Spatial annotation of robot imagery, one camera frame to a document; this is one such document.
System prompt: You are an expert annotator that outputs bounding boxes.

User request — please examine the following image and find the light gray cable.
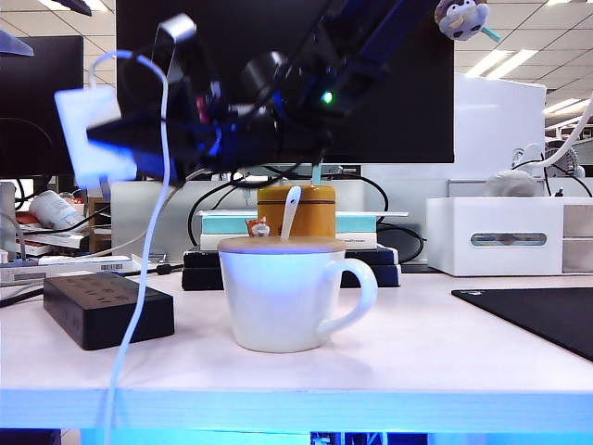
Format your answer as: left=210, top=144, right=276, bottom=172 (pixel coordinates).
left=87, top=166, right=209, bottom=259

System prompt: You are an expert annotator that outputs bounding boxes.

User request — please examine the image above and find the small white desk gadget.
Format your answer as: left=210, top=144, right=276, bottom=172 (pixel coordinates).
left=511, top=142, right=544, bottom=172

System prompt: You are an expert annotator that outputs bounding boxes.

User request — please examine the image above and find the small orange cat figurine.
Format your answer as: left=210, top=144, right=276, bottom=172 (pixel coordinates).
left=244, top=216, right=271, bottom=238

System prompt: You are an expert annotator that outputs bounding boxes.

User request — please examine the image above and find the black power strip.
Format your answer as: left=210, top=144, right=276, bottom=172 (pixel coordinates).
left=42, top=272, right=175, bottom=351

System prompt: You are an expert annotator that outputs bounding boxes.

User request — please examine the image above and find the black looped cable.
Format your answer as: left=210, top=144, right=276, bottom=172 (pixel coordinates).
left=186, top=178, right=247, bottom=249

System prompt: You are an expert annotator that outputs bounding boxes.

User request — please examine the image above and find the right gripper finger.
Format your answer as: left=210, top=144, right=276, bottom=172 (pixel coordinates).
left=85, top=112, right=183, bottom=187

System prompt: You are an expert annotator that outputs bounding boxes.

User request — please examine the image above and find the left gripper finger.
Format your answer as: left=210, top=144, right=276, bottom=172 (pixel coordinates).
left=54, top=0, right=94, bottom=18
left=0, top=30, right=34, bottom=57

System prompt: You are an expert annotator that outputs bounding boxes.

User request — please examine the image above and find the stack of papers and books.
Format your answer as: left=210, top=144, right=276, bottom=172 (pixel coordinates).
left=16, top=221, right=90, bottom=257

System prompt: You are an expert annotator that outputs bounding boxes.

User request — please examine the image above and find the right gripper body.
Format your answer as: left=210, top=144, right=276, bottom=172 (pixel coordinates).
left=174, top=82, right=284, bottom=184

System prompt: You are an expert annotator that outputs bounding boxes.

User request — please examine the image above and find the long white barcode box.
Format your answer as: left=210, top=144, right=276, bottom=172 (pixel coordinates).
left=0, top=253, right=140, bottom=287

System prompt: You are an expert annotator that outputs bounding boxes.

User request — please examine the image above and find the wooden mug lid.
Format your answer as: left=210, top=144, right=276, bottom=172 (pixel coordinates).
left=217, top=235, right=347, bottom=255

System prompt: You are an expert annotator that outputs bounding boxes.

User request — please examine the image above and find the yellow round tin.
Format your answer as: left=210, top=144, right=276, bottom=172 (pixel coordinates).
left=256, top=184, right=336, bottom=238

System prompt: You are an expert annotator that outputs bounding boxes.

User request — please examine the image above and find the gray round desk object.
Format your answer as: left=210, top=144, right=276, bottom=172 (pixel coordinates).
left=484, top=170, right=538, bottom=198

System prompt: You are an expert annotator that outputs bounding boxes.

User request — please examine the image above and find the white charger cable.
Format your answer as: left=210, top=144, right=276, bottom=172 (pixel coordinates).
left=87, top=49, right=171, bottom=445

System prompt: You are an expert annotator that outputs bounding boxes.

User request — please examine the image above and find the white USB wall charger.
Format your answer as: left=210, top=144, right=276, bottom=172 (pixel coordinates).
left=54, top=86, right=140, bottom=189

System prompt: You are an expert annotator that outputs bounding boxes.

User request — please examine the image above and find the black monitor cable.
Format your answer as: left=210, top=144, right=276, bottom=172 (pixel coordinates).
left=360, top=174, right=426, bottom=265

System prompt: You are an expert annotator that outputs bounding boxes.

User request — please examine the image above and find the brown wooden shelf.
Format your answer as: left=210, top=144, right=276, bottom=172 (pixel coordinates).
left=86, top=196, right=113, bottom=255

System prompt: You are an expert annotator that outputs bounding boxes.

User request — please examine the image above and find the teal cover book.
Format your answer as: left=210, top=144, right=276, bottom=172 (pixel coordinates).
left=200, top=215, right=377, bottom=235

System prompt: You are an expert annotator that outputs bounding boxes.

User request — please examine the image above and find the white spine book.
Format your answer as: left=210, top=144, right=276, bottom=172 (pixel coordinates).
left=198, top=232, right=378, bottom=252

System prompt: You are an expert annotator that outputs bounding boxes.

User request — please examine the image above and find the white cylindrical bottle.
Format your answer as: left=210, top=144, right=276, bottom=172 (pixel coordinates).
left=28, top=190, right=88, bottom=232

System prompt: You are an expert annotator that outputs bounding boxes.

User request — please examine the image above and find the frosted desk partition panel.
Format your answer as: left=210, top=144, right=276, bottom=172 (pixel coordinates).
left=85, top=179, right=372, bottom=261

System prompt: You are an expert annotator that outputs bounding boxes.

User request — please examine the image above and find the black power strip cord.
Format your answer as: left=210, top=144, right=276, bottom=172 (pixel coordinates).
left=0, top=287, right=45, bottom=310

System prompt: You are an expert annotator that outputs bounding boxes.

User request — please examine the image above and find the small desk fan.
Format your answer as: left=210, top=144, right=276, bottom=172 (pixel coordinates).
left=542, top=142, right=586, bottom=180

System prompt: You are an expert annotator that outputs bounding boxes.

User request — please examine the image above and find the white desk organizer box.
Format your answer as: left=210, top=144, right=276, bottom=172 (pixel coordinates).
left=425, top=197, right=593, bottom=278

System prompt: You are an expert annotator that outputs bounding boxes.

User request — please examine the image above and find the white ceramic spoon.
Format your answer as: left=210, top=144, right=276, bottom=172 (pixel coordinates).
left=280, top=185, right=302, bottom=241

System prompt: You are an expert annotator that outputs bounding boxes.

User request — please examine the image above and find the black AOC monitor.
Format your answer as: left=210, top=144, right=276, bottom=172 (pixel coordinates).
left=115, top=0, right=455, bottom=164

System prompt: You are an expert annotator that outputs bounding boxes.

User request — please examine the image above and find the white upright device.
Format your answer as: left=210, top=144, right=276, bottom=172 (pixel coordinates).
left=0, top=181, right=18, bottom=254

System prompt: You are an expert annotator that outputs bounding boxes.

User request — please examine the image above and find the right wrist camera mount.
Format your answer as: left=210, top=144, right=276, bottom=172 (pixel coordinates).
left=150, top=12, right=222, bottom=122

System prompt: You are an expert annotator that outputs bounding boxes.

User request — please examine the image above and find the white ceramic mug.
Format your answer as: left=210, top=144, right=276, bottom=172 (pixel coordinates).
left=217, top=248, right=379, bottom=354

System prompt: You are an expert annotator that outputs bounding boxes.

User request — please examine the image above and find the white board panel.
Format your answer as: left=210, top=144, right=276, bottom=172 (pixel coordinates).
left=452, top=72, right=548, bottom=183

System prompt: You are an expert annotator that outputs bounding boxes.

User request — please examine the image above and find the white curved tube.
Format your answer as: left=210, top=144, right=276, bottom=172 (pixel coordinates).
left=545, top=90, right=593, bottom=167

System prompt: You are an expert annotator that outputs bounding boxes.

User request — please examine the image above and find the gray penguin plush toy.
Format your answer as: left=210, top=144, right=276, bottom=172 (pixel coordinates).
left=433, top=0, right=501, bottom=44

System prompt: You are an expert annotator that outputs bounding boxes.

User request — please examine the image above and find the black Corsair mouse pad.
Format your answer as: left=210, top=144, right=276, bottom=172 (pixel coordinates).
left=450, top=286, right=593, bottom=363

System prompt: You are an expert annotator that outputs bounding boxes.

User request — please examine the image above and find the black cable with plug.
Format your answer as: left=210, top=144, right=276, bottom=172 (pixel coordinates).
left=123, top=262, right=184, bottom=278

